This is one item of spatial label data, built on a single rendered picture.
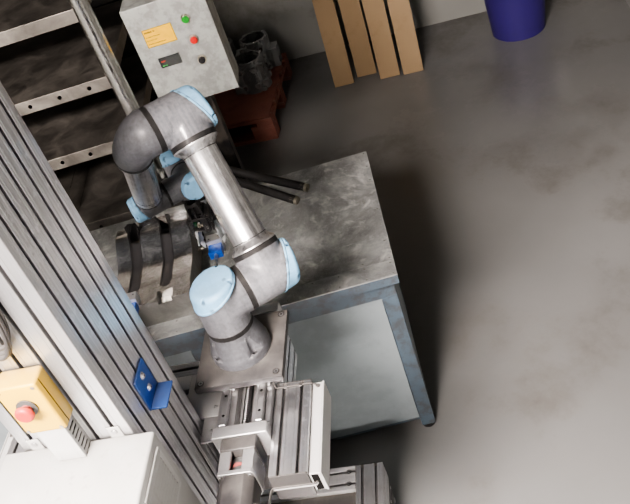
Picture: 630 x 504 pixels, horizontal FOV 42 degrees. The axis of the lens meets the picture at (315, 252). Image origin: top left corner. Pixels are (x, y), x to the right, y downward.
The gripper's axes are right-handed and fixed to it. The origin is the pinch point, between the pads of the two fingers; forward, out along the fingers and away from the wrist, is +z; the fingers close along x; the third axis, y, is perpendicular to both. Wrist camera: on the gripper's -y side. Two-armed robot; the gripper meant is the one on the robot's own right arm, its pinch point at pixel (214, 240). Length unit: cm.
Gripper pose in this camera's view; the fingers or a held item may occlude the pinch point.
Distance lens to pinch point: 257.3
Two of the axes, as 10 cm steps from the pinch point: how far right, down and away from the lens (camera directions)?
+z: 2.8, 7.4, 6.1
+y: 0.8, 6.2, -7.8
